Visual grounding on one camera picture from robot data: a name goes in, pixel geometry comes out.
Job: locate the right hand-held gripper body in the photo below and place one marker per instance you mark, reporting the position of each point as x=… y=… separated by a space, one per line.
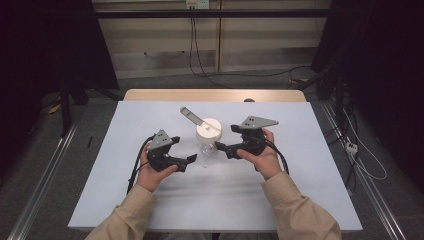
x=256 y=122

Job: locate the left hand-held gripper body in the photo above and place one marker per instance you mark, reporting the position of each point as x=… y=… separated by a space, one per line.
x=160 y=141

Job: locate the clear plastic cup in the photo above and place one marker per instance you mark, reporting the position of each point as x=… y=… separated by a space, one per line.
x=209 y=148

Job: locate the person's left hand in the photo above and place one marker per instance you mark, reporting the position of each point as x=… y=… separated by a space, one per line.
x=151 y=178

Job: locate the person's right hand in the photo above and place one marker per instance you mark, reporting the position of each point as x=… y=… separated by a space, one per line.
x=266 y=163

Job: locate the small dark round knob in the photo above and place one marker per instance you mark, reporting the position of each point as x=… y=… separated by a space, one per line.
x=249 y=100

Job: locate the wooden table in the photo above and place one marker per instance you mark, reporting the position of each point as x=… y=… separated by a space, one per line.
x=186 y=95

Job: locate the white table board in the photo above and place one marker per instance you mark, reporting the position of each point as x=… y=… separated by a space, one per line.
x=216 y=203

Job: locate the small black stick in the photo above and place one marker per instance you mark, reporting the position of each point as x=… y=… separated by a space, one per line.
x=89 y=141

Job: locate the black metal stand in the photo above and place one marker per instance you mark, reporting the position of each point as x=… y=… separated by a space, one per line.
x=339 y=100
x=66 y=113

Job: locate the white power strip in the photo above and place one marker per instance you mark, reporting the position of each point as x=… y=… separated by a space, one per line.
x=351 y=148

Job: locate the black horizontal bar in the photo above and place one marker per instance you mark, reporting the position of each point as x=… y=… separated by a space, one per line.
x=266 y=13

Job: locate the yellow strip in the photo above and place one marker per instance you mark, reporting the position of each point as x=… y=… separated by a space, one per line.
x=55 y=108

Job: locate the black curtain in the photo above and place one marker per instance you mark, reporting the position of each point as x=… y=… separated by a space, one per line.
x=40 y=40
x=393 y=66

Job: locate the aluminium floor rail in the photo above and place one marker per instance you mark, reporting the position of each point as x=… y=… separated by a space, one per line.
x=40 y=190
x=376 y=203

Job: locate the white wall socket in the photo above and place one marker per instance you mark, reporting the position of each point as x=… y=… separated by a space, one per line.
x=198 y=4

